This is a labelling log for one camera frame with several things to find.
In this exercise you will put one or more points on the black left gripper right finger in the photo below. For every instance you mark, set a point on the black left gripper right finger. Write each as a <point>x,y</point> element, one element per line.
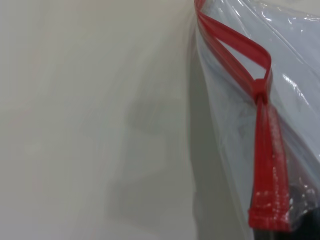
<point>311,225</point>

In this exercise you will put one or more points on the red zipper slider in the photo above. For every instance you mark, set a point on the red zipper slider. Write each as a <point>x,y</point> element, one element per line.
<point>260,88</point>

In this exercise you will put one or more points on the clear plastic zip bag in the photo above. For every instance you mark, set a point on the clear plastic zip bag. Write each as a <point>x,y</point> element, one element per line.
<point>295,57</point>

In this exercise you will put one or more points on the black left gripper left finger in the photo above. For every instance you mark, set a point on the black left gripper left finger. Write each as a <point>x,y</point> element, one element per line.
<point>262,235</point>

